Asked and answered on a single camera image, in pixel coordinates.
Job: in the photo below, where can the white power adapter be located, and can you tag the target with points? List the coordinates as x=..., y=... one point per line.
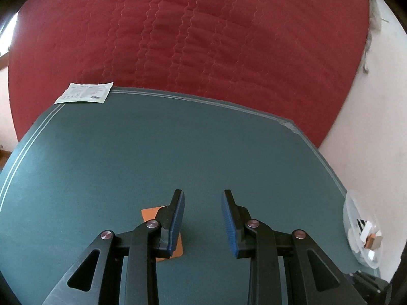
x=364, y=228

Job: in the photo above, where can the orange block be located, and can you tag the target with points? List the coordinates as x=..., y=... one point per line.
x=370, y=242
x=149, y=214

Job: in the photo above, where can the beige triangular block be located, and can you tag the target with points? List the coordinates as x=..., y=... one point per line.
x=377, y=240

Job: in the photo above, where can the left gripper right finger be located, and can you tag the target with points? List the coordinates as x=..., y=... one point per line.
x=284, y=261

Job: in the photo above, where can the orange flat block in bowl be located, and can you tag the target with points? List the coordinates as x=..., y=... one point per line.
x=370, y=242

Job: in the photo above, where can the green table mat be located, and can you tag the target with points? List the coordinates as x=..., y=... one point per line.
x=83, y=168

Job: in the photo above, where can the white paper packet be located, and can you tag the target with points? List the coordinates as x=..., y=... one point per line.
x=89, y=93

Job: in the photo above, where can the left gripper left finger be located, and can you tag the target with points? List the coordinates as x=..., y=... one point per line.
x=96, y=276

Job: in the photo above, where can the clear plastic bowl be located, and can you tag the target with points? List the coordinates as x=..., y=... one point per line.
x=358, y=206

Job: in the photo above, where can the red quilted sofa cover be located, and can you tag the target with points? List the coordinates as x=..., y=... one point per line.
x=293, y=58

